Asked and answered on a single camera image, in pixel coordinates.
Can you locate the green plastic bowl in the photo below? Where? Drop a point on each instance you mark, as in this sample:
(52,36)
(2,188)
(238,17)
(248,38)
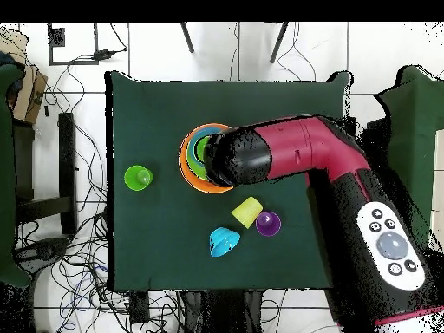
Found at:
(194,170)

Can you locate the yellow plastic cup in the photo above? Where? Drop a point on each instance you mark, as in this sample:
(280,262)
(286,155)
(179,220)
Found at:
(247,211)

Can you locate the large orange plastic bowl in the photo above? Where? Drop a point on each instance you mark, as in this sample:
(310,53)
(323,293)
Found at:
(185,173)

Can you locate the green plastic cup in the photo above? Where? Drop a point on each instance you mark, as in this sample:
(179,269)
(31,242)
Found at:
(202,147)
(133,178)

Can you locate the translucent blue plastic bowl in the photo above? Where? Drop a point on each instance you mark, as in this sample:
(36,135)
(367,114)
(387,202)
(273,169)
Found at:
(192,145)

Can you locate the ribbed cyan plastic bowl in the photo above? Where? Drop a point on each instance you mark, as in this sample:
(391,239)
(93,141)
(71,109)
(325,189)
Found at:
(223,241)

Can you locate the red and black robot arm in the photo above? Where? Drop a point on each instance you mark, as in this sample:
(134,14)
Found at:
(312,145)

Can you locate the purple plastic cup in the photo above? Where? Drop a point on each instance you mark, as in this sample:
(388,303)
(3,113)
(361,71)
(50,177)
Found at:
(269,224)

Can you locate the dark green table cloth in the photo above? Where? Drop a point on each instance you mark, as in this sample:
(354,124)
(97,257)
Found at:
(156,104)

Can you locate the black power strip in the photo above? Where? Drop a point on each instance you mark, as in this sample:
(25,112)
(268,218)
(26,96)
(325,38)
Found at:
(138,307)

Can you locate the black tripod leg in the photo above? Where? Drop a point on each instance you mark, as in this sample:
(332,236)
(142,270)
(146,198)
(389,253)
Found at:
(279,41)
(187,37)

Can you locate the black power adapter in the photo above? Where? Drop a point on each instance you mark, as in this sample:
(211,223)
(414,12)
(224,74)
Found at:
(104,54)

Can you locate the black stand base with knob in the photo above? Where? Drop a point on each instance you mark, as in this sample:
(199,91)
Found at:
(41,251)

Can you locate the green-clothed side table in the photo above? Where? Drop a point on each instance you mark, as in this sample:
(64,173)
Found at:
(416,121)
(7,173)

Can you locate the brown cardboard box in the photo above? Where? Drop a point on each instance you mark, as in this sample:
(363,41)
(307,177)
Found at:
(27,93)

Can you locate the white boxes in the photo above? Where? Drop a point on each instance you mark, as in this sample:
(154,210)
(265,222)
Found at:
(438,173)

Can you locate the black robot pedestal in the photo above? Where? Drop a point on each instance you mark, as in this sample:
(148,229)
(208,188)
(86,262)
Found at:
(222,312)

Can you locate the black bench frame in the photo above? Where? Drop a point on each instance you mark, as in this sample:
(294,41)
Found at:
(66,173)

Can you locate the black square floor frame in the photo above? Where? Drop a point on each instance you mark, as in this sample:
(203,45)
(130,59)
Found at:
(56,38)

